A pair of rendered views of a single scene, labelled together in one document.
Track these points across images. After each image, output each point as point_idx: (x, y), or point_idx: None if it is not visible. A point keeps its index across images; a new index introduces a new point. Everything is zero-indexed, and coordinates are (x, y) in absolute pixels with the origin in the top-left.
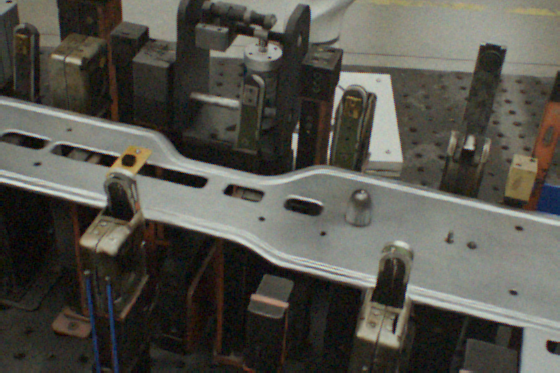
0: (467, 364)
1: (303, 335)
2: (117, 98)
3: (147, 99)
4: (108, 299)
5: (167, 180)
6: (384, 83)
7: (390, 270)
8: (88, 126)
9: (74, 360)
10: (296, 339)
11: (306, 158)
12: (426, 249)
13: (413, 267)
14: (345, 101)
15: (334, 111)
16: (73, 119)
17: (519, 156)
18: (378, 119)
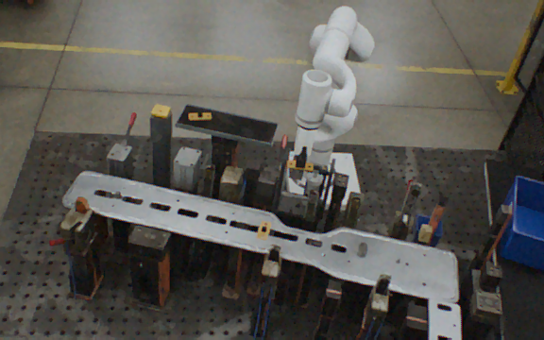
0: (409, 314)
1: None
2: (245, 192)
3: (263, 195)
4: (270, 292)
5: None
6: (349, 159)
7: (382, 282)
8: (240, 211)
9: (235, 310)
10: None
11: (331, 219)
12: (389, 266)
13: None
14: (352, 201)
15: (328, 177)
16: (232, 207)
17: (424, 225)
18: (348, 180)
